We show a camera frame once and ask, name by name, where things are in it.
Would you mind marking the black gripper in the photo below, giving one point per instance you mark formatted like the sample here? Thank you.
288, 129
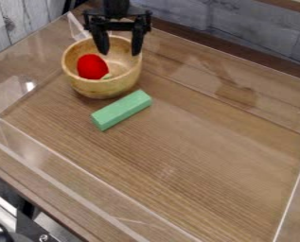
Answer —
136, 21

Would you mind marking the red plush strawberry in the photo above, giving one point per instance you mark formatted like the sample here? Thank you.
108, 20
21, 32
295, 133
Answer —
93, 67

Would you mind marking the wooden bowl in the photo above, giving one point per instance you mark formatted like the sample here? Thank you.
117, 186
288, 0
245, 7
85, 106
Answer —
124, 66

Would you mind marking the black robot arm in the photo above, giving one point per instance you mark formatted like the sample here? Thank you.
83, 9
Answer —
117, 15

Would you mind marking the green rectangular block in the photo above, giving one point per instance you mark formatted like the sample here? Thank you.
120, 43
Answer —
121, 110

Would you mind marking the clear acrylic tray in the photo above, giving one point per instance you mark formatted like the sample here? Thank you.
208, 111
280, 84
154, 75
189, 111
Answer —
196, 170

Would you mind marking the clear acrylic corner bracket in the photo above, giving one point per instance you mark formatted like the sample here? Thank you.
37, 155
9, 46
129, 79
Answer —
78, 32

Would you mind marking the black metal mount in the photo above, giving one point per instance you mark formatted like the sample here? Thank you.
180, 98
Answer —
29, 231

